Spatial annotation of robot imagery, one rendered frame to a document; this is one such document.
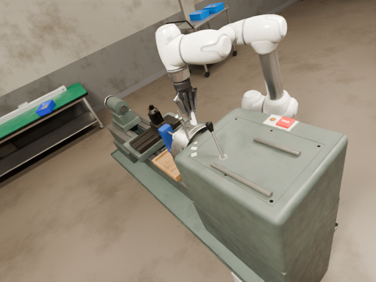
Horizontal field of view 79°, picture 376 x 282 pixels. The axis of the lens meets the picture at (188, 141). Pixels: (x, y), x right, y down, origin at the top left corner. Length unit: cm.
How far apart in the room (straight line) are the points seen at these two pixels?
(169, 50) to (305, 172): 66
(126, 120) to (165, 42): 148
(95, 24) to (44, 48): 105
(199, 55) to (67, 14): 449
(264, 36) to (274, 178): 73
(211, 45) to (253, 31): 54
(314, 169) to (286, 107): 81
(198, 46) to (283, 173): 54
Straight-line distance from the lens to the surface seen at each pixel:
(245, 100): 175
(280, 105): 165
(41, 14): 517
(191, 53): 85
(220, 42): 82
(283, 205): 83
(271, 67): 146
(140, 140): 188
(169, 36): 91
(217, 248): 159
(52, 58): 521
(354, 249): 221
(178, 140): 127
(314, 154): 98
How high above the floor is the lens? 195
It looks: 37 degrees down
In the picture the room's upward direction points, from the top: 22 degrees counter-clockwise
